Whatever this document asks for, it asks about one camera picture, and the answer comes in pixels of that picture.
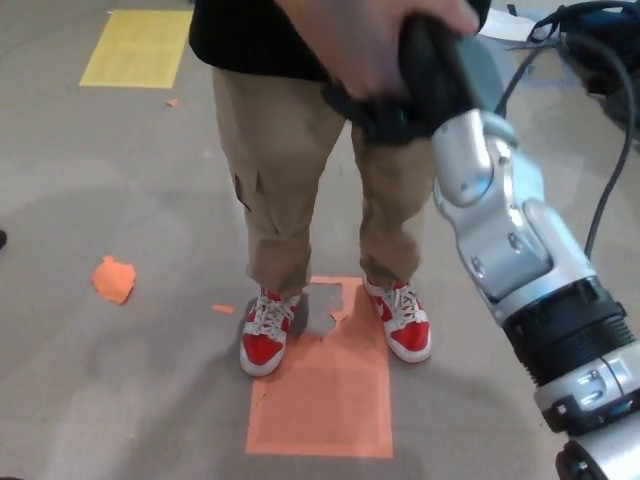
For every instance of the dark blue backpack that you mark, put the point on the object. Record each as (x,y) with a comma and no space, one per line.
(595,30)

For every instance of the person's red white sneaker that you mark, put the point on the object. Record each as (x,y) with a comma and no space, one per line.
(407,330)
(262,340)

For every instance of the black t-shirt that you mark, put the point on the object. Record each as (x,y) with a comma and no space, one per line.
(250,30)

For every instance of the robot's black right hand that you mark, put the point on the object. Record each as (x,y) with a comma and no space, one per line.
(435,80)

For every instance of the orange paper sheet with hole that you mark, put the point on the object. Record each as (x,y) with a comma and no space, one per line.
(325,395)

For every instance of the yellow paper sheet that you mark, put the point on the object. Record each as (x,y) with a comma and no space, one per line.
(132,50)

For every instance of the white paper sheet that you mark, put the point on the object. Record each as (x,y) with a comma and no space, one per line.
(505,25)

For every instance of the long orange paper scrap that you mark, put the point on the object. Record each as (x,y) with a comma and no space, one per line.
(223,309)

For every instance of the small orange paper scrap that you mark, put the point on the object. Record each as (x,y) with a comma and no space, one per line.
(173,102)

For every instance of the person's bare right hand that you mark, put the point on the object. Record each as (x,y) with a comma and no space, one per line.
(360,45)

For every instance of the robot's silver right arm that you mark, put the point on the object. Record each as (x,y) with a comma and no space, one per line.
(520,240)

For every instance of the person's right red white sneaker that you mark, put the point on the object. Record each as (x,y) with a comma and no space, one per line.
(262,340)

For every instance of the beige cargo pants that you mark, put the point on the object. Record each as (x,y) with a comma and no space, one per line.
(280,200)

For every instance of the large torn orange paper piece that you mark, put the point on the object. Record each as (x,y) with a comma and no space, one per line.
(114,280)

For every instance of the person's left red white sneaker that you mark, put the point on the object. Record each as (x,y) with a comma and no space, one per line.
(407,330)

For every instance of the black shoe tip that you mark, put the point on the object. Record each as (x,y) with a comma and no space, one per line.
(2,240)

